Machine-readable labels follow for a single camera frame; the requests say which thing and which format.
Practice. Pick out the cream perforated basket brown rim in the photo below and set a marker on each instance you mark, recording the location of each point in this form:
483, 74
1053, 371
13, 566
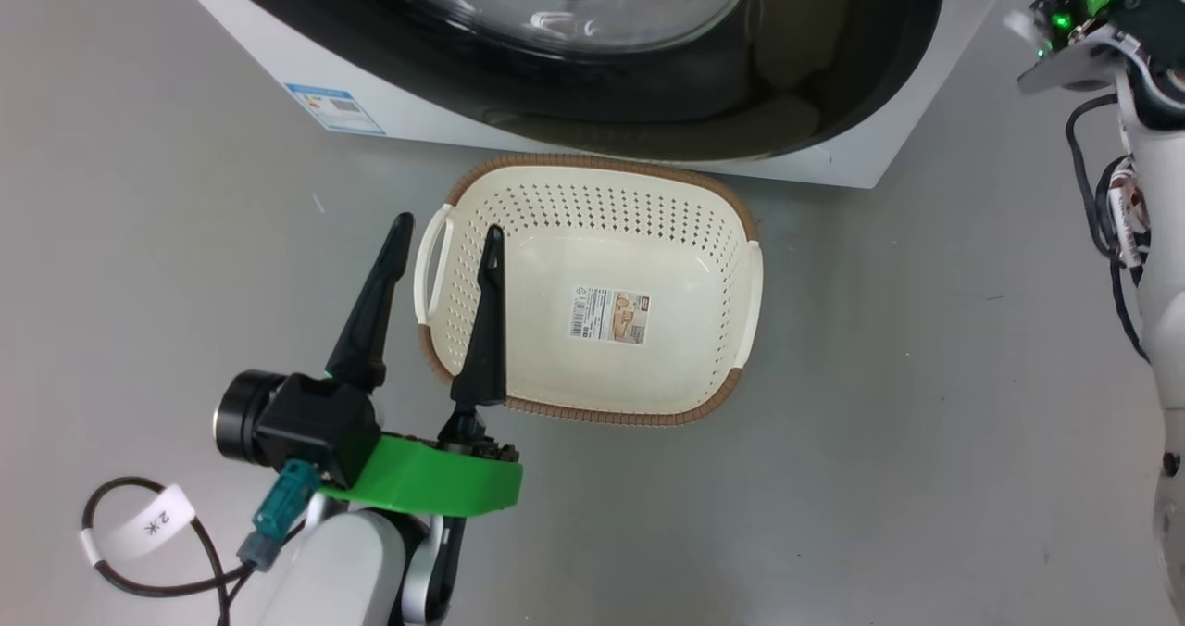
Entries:
555, 385

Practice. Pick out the left black wrist camera box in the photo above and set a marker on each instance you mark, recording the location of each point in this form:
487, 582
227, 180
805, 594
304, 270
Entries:
319, 427

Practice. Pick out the white front-load washing machine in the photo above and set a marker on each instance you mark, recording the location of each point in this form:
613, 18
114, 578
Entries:
278, 47

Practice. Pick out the blue energy label sticker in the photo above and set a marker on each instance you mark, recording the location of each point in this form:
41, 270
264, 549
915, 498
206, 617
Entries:
333, 107

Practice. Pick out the left green gripper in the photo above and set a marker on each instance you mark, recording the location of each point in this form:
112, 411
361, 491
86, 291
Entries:
426, 482

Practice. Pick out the black cylindrical wrist motor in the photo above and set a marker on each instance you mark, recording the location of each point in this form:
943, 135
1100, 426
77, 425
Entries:
241, 418

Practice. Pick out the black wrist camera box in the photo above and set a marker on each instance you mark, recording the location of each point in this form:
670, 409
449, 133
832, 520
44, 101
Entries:
319, 427
1157, 15

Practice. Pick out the basket product label sticker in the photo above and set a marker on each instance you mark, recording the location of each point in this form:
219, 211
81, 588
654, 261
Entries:
609, 315

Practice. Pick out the right black wrist camera box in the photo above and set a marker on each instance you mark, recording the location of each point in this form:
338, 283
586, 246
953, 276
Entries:
1157, 15

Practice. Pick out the black round glass washer door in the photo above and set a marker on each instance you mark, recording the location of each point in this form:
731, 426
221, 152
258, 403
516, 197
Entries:
833, 52

